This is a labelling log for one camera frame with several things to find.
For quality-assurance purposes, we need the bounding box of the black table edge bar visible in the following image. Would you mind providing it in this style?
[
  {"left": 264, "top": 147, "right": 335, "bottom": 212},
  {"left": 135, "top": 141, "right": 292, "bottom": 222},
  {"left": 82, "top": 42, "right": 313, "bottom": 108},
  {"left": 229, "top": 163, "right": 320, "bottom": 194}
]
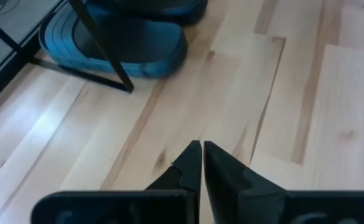
[{"left": 0, "top": 37, "right": 42, "bottom": 111}]

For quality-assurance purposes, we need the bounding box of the green rubber slide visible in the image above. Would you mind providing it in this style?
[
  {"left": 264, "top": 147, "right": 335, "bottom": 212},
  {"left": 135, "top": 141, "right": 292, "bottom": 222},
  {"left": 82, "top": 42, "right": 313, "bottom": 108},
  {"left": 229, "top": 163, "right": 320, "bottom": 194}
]
[{"left": 38, "top": 0, "right": 189, "bottom": 79}]

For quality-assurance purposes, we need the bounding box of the wooden shelf with black frame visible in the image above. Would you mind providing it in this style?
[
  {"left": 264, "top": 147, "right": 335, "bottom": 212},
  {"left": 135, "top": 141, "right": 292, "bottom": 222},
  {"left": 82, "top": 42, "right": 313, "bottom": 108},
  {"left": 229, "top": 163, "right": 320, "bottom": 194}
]
[{"left": 0, "top": 0, "right": 135, "bottom": 93}]

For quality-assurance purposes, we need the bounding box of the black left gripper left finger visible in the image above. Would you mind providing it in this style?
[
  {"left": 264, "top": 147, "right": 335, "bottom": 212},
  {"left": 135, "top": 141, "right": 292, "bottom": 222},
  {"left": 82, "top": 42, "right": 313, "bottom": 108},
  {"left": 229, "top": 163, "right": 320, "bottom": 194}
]
[{"left": 146, "top": 139, "right": 203, "bottom": 224}]

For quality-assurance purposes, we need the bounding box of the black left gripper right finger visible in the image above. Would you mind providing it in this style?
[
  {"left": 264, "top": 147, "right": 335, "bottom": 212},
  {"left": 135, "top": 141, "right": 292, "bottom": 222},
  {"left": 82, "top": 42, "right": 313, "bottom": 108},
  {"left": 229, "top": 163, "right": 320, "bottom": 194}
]
[{"left": 203, "top": 141, "right": 287, "bottom": 224}]

